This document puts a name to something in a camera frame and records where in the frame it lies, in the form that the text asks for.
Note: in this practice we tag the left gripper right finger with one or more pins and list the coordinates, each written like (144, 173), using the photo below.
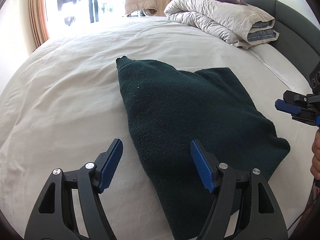
(259, 217)

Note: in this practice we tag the white bed sheet mattress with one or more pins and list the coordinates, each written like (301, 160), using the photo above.
(63, 107)

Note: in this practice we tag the dark green knit sweater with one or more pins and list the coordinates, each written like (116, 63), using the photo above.
(168, 108)

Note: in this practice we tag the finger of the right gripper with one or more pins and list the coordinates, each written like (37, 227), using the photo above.
(318, 121)
(282, 106)

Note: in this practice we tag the left beige curtain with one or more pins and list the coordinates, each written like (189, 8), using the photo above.
(37, 17)

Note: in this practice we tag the dark grey upholstered headboard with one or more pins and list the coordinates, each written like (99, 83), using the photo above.
(298, 37)

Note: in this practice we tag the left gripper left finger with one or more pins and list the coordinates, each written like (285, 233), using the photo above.
(53, 215)

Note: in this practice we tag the flat white pillowcase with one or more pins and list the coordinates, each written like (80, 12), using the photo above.
(281, 67)

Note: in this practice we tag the black camera box green light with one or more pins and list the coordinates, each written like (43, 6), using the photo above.
(314, 78)

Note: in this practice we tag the person right hand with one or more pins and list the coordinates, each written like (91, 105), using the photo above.
(315, 167)

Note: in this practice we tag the folded grey white duvet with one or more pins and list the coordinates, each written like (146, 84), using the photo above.
(238, 25)

